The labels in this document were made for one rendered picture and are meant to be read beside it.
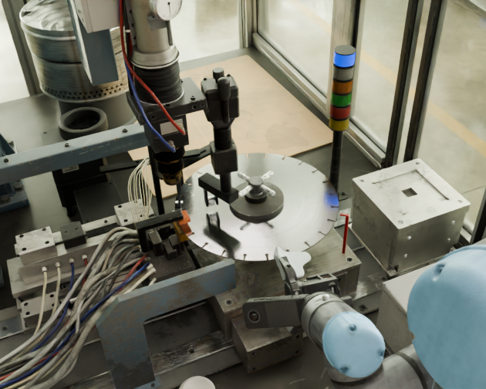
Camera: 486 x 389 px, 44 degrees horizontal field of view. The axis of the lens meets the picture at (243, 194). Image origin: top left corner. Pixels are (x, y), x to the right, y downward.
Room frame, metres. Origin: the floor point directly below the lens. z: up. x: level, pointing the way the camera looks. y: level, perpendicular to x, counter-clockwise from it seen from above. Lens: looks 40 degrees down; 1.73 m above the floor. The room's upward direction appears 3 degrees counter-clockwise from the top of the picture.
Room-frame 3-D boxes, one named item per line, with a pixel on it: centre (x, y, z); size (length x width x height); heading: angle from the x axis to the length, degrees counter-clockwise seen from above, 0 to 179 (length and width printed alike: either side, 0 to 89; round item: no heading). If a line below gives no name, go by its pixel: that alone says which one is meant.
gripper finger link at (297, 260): (0.73, -0.09, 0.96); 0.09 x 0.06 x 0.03; 12
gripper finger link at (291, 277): (0.68, -0.07, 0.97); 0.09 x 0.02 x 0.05; 12
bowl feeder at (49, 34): (1.56, 0.42, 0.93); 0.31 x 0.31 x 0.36
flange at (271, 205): (0.91, -0.03, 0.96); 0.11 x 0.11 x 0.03
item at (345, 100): (1.14, -0.23, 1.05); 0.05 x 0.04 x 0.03; 22
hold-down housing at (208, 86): (0.86, 0.03, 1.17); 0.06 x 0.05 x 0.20; 103
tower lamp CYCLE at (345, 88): (1.14, -0.23, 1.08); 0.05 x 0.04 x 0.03; 22
